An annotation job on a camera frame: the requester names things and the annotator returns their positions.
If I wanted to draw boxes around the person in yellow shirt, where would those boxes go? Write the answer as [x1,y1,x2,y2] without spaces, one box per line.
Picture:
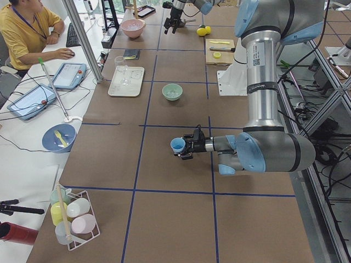
[1,1,75,76]

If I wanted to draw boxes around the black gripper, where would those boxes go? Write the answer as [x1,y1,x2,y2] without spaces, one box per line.
[162,1,183,34]
[174,127,213,160]

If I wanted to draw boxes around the metal ice scoop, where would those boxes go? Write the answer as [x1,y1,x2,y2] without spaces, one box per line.
[178,19,196,27]

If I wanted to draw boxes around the grey folded cloth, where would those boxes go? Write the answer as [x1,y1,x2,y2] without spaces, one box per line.
[123,49,140,60]

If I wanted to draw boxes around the metal stick green tip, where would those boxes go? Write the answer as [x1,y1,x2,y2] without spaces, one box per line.
[38,58,83,123]

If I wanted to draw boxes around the dark serving tray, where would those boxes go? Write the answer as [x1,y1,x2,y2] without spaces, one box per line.
[137,5,156,18]

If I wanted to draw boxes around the light blue plastic cup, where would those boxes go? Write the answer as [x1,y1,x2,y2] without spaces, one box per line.
[170,138,186,154]

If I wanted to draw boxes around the wooden cutting board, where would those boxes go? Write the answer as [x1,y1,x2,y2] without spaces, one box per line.
[205,39,235,65]

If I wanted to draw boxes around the near blue teach pendant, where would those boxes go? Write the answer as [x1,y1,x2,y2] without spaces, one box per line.
[7,84,56,121]

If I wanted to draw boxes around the white wire cup rack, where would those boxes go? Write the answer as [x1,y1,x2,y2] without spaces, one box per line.
[51,186,100,251]

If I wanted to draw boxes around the mint green bowl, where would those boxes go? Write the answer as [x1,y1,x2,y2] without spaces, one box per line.
[162,83,183,101]

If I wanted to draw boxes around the far blue teach pendant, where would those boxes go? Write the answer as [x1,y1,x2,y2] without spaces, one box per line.
[52,62,87,90]

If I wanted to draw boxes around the yellow lemon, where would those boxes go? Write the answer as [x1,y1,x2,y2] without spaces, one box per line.
[205,26,211,35]
[196,27,208,37]

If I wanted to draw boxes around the aluminium frame post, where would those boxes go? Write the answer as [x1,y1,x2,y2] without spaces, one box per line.
[62,0,103,83]

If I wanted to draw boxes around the clear wine glass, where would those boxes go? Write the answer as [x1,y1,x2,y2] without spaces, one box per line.
[114,56,130,85]

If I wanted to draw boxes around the ice cubes in green bowl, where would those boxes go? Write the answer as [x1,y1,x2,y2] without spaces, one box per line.
[166,90,179,99]

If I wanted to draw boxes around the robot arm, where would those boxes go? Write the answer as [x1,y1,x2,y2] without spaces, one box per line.
[170,1,325,175]
[162,0,223,34]

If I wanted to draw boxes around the yellow plastic knife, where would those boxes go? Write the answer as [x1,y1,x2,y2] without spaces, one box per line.
[210,41,231,44]

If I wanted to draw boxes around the black keyboard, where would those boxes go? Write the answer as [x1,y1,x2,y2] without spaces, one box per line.
[66,23,80,48]

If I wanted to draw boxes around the pink plastic cup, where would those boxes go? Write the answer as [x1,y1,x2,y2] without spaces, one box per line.
[71,214,96,234]

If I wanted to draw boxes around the black power strip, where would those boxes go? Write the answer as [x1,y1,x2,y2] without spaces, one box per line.
[101,27,117,49]

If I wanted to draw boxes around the pink bowl with ice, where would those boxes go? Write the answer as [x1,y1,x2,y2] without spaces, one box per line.
[121,19,146,39]

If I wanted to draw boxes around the lemon half slice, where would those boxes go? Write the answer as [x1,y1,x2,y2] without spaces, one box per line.
[213,52,222,59]

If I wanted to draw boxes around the black tripod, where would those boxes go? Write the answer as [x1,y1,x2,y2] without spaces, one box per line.
[1,199,45,216]

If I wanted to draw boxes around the yellow plastic cup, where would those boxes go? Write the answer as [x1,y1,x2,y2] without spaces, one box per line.
[50,202,63,226]

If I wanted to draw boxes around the blue bowl with fork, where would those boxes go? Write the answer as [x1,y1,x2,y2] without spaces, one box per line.
[42,123,76,153]

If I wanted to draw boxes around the yellow plastic fork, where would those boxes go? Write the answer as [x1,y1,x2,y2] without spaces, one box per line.
[54,130,68,147]

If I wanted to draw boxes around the cream bear tray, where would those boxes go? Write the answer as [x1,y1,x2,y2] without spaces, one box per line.
[107,66,145,97]

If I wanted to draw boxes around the green plastic cup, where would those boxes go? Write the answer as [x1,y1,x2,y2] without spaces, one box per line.
[49,185,72,205]

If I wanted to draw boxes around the white plastic cup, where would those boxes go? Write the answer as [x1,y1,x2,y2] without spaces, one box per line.
[66,198,90,218]

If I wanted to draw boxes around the clear plastic cup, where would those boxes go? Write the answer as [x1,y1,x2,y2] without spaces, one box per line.
[55,221,72,245]

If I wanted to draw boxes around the blue teach pendant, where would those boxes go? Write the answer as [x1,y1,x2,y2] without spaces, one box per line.
[52,62,87,90]
[7,84,56,121]

